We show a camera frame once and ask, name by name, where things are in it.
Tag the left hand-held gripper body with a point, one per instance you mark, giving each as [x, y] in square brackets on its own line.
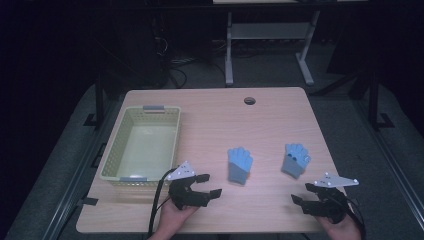
[181, 196]

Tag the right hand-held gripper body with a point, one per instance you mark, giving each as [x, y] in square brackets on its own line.
[335, 206]

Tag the light blue knit glove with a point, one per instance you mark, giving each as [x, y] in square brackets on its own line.
[295, 161]
[240, 165]

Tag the pale yellow plastic basket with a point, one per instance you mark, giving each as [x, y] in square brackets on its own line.
[143, 150]

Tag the person's right hand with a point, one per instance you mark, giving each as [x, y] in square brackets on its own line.
[345, 231]

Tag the person's left hand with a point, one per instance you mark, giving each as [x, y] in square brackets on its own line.
[170, 221]

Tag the black metal stand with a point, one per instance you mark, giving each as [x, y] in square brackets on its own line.
[374, 100]
[99, 100]

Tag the white metal desk frame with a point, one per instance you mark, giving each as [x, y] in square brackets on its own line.
[266, 30]

